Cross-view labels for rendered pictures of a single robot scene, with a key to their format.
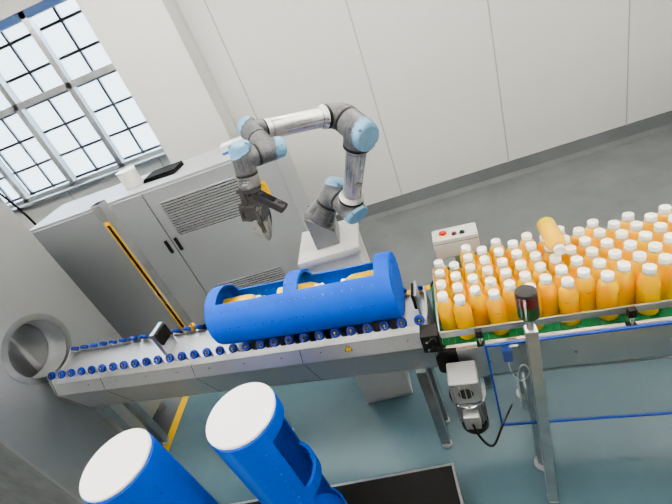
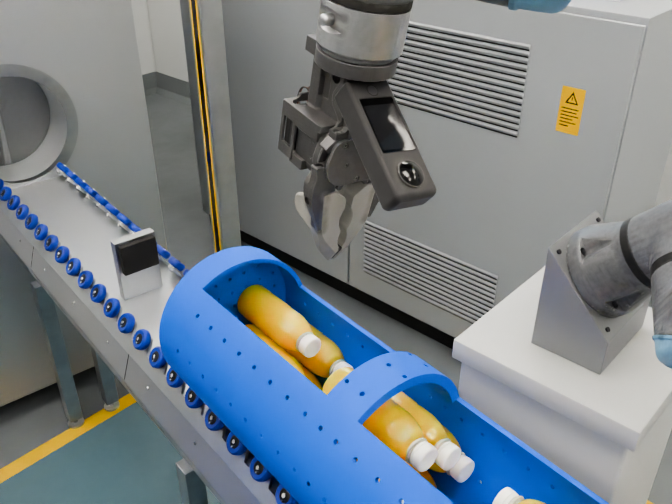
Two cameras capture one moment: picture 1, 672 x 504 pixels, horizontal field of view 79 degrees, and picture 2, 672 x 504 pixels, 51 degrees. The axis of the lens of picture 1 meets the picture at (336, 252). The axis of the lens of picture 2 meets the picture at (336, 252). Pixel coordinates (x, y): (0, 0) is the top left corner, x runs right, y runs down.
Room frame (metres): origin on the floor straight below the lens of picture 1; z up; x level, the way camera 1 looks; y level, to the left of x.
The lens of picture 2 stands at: (0.85, -0.10, 1.88)
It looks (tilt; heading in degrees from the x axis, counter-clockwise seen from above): 31 degrees down; 30
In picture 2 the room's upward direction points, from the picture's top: straight up
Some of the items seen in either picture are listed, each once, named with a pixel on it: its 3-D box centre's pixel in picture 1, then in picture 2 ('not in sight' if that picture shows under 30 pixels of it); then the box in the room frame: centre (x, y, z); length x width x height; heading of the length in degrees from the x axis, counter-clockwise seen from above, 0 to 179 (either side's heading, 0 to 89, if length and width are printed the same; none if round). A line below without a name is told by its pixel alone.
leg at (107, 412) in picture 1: (130, 435); (59, 357); (2.00, 1.69, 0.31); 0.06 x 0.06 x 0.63; 70
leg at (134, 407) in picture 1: (141, 415); (97, 341); (2.13, 1.64, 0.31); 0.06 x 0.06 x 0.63; 70
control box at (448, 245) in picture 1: (455, 240); not in sight; (1.56, -0.54, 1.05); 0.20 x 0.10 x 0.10; 70
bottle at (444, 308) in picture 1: (447, 313); not in sight; (1.21, -0.31, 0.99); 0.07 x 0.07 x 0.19
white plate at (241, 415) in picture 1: (240, 413); not in sight; (1.10, 0.56, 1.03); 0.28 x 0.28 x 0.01
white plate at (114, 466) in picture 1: (116, 462); not in sight; (1.11, 1.06, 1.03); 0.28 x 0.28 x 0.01
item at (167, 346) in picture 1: (165, 338); (138, 265); (1.82, 1.01, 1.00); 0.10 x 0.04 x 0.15; 160
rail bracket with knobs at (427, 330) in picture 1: (431, 338); not in sight; (1.16, -0.21, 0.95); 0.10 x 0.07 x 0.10; 160
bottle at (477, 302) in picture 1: (479, 308); not in sight; (1.16, -0.43, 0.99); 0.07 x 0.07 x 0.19
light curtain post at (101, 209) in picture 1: (182, 320); (227, 249); (2.18, 1.04, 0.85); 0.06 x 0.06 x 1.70; 70
